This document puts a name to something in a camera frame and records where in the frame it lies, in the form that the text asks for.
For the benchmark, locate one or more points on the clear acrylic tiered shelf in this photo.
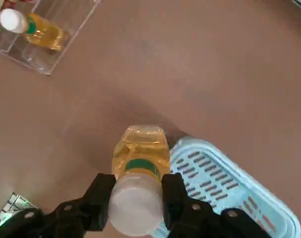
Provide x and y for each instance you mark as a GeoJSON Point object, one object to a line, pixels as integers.
{"type": "Point", "coordinates": [41, 65]}

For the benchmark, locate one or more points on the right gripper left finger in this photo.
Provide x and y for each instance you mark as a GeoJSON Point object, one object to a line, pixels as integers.
{"type": "Point", "coordinates": [90, 208]}

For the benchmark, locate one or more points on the light blue plastic basket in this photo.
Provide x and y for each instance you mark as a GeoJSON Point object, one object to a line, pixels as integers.
{"type": "Point", "coordinates": [239, 173]}

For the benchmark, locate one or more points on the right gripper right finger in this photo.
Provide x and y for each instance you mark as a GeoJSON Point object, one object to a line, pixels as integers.
{"type": "Point", "coordinates": [185, 218]}

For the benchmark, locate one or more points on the juice bottle white cap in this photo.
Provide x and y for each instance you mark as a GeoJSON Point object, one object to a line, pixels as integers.
{"type": "Point", "coordinates": [138, 205]}
{"type": "Point", "coordinates": [46, 33]}

